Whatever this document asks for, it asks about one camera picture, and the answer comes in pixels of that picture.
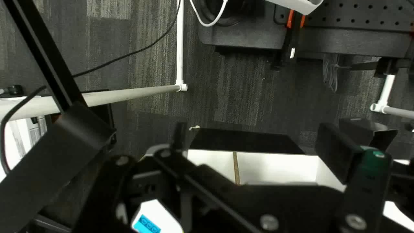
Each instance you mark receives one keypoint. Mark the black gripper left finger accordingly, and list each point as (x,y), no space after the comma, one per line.
(178,137)

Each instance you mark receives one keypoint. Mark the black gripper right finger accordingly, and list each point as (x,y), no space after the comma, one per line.
(366,194)

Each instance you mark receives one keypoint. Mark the black flat panel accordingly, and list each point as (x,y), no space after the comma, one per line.
(240,140)

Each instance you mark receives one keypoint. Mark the white device blue display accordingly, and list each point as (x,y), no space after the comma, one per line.
(165,220)

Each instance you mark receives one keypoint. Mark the black pegboard base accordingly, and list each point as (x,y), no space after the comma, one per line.
(366,39)

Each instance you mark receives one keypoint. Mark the white plastic object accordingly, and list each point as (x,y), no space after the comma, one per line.
(297,5)

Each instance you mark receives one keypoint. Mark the white PVC pipe frame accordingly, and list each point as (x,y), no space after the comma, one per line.
(388,88)
(129,92)

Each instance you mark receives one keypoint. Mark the black stand frame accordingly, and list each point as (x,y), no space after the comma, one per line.
(42,55)

